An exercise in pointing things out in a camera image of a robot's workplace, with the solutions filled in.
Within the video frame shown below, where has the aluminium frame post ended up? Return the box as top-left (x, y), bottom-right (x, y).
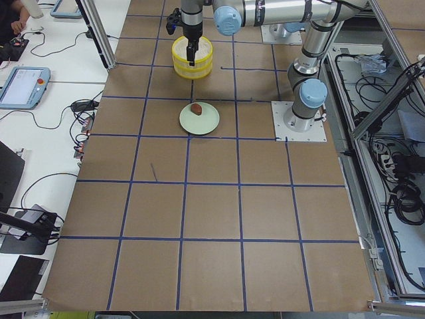
top-left (75, 0), bottom-right (116, 70)

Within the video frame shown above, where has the black laptop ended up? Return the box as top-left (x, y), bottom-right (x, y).
top-left (0, 142), bottom-right (25, 213)

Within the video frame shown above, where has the person forearm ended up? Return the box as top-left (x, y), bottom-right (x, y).
top-left (10, 0), bottom-right (30, 35)

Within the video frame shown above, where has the yellow bamboo steamer layer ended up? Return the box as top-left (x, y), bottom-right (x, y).
top-left (171, 37), bottom-right (213, 69)
top-left (174, 64), bottom-right (213, 80)

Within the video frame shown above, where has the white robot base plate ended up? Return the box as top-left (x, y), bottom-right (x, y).
top-left (271, 101), bottom-right (327, 143)

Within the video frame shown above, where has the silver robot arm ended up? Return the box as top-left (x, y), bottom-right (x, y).
top-left (167, 0), bottom-right (367, 133)

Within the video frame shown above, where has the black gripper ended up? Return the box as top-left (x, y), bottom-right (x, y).
top-left (183, 23), bottom-right (203, 66)

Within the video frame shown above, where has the light green round plate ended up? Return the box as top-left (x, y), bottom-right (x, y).
top-left (179, 102), bottom-right (220, 135)

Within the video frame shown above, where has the yellow bamboo steamer bottom layer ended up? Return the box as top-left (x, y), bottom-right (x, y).
top-left (174, 64), bottom-right (213, 80)

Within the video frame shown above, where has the yellow bamboo steamer top layer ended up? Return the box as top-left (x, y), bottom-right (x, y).
top-left (171, 37), bottom-right (213, 69)

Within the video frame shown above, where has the black power adapter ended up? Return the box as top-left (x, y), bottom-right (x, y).
top-left (71, 101), bottom-right (99, 112)

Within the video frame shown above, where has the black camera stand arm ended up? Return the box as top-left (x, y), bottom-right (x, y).
top-left (1, 209), bottom-right (58, 243)

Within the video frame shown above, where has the blue teach pendant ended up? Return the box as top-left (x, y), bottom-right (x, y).
top-left (1, 66), bottom-right (50, 110)
top-left (50, 0), bottom-right (82, 19)

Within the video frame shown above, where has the black cable bundle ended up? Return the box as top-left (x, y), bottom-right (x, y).
top-left (384, 181), bottom-right (425, 227)

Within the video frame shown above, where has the brown steamed bun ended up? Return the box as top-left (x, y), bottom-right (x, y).
top-left (190, 103), bottom-right (203, 116)

